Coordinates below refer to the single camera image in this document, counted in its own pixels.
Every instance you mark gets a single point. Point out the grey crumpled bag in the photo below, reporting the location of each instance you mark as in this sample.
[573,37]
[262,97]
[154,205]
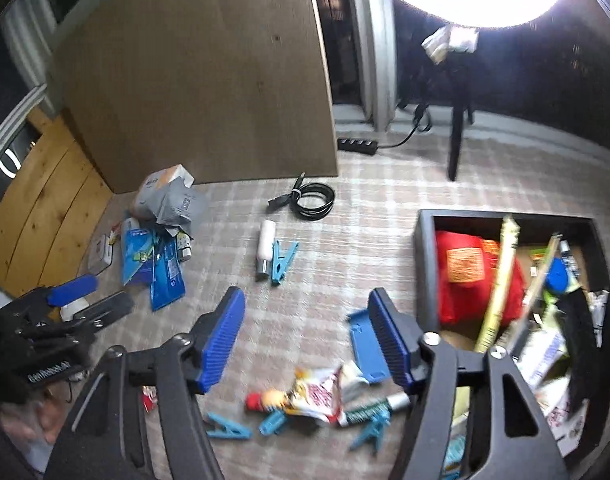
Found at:
[165,177]

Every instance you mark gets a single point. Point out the small red packet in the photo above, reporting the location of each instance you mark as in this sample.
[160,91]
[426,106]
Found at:
[149,400]

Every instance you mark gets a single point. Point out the red yellow toy figure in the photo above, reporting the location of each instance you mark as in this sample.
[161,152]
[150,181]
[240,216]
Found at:
[270,400]

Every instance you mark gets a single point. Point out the person's left hand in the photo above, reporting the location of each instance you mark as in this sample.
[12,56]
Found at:
[40,415]

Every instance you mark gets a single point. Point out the blue plastic tray piece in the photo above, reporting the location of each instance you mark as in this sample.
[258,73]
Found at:
[365,355]

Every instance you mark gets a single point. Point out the round blue item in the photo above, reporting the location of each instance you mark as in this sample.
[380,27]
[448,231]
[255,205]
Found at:
[560,280]

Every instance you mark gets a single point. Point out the small labelled bottle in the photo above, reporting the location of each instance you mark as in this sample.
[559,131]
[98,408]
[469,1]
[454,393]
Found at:
[185,250]

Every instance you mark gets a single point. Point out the blue plastic packet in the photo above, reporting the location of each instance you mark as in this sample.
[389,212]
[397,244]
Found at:
[167,285]

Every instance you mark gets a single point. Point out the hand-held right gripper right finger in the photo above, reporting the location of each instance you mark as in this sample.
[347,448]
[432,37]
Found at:
[390,345]

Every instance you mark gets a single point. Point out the black container box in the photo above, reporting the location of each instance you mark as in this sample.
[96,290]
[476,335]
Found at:
[425,260]

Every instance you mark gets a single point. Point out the checked rug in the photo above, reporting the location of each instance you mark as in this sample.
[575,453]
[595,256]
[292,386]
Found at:
[310,285]

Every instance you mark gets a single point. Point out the blue clothespin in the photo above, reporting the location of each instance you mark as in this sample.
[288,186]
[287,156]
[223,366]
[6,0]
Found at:
[272,422]
[225,427]
[370,432]
[282,265]

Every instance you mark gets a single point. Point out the crumpled white paper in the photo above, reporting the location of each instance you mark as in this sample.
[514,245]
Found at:
[450,40]

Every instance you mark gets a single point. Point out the red bag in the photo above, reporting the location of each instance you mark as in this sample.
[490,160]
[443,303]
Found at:
[455,300]

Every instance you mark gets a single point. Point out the white window frame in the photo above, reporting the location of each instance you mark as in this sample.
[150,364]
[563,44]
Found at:
[380,60]

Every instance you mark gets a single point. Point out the black light stand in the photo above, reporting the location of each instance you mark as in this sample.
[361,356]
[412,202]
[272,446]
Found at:
[457,125]

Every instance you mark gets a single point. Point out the blue green printed packet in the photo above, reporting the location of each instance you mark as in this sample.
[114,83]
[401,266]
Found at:
[137,255]

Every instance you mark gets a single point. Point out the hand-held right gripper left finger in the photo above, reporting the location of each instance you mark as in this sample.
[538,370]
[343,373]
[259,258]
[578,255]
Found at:
[225,340]

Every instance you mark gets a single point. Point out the small white box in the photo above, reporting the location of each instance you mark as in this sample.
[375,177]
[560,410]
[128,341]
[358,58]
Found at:
[100,255]

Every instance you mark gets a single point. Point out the black power strip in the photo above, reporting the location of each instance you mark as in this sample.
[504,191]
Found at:
[357,145]

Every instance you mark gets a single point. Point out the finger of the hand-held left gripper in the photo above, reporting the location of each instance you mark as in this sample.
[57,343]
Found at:
[107,307]
[72,287]

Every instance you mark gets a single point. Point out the green white tube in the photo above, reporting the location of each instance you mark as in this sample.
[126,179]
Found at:
[375,406]

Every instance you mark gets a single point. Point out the red white snack wrapper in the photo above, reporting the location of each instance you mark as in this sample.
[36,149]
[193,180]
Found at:
[320,392]

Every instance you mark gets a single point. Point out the white cylindrical bottle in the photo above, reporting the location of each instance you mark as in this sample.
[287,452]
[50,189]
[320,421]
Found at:
[266,240]

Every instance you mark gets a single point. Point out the white printed packet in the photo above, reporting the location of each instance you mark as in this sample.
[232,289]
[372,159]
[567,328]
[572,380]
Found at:
[540,355]

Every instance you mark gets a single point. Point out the long yellow green stick packet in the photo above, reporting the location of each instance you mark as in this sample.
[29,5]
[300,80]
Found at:
[500,280]

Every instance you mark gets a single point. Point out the small white object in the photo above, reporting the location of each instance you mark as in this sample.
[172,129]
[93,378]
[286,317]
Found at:
[75,311]

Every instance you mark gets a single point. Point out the large brown wooden board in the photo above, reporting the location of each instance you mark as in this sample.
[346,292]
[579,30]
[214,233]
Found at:
[195,70]

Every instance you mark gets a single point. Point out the grey plastic bag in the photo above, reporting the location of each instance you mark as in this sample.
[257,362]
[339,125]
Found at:
[182,205]

